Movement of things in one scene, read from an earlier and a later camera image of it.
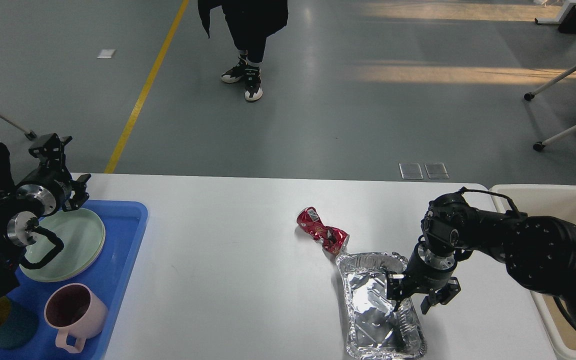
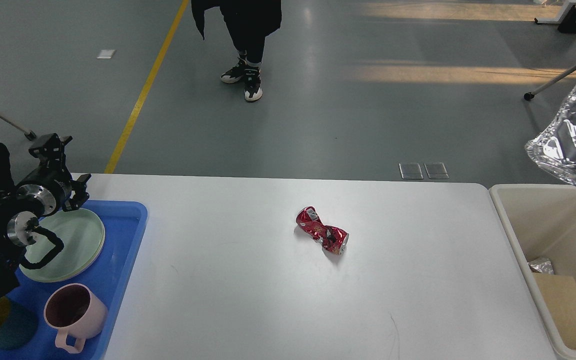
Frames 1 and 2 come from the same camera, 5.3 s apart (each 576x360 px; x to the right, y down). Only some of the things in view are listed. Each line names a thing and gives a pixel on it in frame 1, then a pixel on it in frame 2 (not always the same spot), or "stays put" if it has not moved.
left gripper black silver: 53,189 stays put
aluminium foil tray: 374,330 → 573,145
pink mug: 73,308 stays put
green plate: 83,234 stays put
